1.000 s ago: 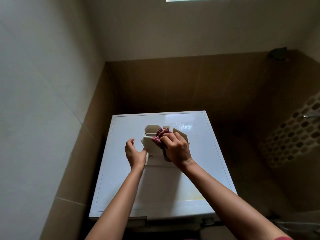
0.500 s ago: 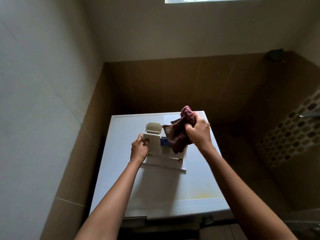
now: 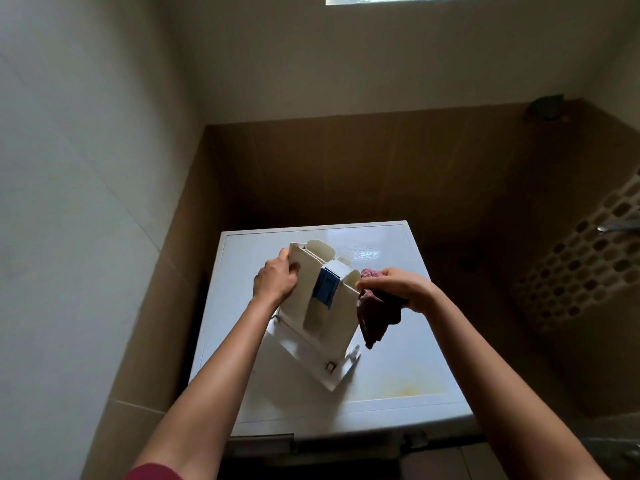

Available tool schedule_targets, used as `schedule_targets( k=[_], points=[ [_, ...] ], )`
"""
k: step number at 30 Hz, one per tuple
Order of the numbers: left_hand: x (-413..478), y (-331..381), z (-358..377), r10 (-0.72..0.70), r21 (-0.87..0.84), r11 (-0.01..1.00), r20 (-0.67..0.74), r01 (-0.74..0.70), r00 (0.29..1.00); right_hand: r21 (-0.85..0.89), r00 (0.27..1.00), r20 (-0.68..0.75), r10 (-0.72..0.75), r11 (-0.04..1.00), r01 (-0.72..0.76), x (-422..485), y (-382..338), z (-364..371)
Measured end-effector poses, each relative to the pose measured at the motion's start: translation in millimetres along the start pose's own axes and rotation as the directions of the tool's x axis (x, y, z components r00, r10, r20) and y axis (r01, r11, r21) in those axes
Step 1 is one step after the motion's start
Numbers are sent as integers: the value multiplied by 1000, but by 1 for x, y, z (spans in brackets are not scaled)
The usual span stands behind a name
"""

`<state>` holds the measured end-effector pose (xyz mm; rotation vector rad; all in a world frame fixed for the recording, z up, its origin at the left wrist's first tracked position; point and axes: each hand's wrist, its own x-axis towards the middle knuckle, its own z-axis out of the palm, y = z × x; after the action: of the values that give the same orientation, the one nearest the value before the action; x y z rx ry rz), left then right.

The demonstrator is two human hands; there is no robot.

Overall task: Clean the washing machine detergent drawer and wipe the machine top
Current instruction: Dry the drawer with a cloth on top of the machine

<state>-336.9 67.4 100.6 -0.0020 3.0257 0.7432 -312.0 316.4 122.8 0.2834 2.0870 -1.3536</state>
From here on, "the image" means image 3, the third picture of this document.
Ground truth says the person's left forearm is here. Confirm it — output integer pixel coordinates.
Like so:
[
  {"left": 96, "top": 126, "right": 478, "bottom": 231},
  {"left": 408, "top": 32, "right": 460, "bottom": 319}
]
[{"left": 132, "top": 297, "right": 279, "bottom": 480}]

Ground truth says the perforated plastic basket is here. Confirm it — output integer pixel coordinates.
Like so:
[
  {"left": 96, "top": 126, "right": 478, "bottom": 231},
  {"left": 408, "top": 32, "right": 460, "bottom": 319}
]
[{"left": 515, "top": 167, "right": 640, "bottom": 331}]

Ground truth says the red checkered cloth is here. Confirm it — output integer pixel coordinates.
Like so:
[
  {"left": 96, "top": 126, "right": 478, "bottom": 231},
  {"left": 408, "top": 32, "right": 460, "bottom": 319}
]
[{"left": 355, "top": 268, "right": 409, "bottom": 351}]

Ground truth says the dark red shirt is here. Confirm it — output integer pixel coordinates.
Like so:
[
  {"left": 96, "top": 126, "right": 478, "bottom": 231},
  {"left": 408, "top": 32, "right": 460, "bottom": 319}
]
[{"left": 125, "top": 463, "right": 185, "bottom": 480}]

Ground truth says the white washing machine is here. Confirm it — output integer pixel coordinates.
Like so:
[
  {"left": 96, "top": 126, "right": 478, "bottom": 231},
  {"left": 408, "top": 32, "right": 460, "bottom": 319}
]
[{"left": 189, "top": 220, "right": 482, "bottom": 463}]

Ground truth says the dark round basin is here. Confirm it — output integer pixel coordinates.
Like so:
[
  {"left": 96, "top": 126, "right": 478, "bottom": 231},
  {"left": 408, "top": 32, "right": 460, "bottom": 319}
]
[{"left": 582, "top": 436, "right": 640, "bottom": 468}]

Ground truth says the person's right forearm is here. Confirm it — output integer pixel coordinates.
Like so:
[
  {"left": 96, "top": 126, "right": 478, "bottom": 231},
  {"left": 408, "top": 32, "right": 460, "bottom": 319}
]
[{"left": 423, "top": 293, "right": 612, "bottom": 480}]

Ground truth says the person's right hand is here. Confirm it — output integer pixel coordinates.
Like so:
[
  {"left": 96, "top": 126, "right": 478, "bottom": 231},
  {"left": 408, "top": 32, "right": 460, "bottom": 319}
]
[{"left": 354, "top": 266, "right": 445, "bottom": 317}]

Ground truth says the metal wall tap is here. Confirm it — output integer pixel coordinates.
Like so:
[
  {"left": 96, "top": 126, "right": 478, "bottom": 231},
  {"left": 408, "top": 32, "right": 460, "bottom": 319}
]
[{"left": 597, "top": 218, "right": 640, "bottom": 234}]

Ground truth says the person's left hand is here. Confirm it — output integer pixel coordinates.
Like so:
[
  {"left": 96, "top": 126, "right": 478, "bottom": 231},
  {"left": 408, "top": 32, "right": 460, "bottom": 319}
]
[{"left": 251, "top": 247, "right": 301, "bottom": 309}]

